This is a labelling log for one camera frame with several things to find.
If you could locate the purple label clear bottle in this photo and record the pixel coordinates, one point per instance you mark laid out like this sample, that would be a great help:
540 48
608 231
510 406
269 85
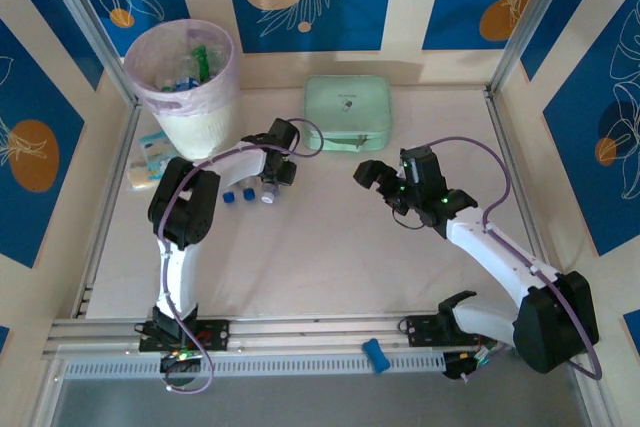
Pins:
268 196

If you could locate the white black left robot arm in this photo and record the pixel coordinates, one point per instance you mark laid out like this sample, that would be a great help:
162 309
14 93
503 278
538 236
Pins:
177 277

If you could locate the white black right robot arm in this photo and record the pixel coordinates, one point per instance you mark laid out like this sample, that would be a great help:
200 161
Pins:
495 247

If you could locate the white plastic waste bin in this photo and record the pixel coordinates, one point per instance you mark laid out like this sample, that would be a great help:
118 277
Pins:
195 132

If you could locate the pink plastic bin liner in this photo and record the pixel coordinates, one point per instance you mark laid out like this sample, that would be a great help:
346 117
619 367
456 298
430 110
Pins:
150 49

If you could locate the red label bottle, blue cap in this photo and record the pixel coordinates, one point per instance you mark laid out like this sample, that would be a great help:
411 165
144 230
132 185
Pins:
248 194

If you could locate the mint green zip pouch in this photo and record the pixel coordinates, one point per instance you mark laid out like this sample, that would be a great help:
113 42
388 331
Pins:
350 107

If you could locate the blue snack packet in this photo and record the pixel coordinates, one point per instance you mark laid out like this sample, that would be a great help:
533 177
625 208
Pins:
155 147

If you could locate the blue foam bone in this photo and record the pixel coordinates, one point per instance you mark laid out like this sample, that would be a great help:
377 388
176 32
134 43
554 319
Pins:
375 354

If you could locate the aluminium side rail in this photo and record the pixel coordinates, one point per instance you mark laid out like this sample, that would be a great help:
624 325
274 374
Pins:
89 287
502 122

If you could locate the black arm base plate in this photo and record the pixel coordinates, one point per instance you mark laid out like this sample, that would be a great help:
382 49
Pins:
215 334
420 332

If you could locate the aluminium mounting rail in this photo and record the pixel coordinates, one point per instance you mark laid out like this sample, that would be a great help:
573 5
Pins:
310 329

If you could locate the aluminium frame post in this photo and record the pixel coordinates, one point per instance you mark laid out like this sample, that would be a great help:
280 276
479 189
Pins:
90 22
532 22

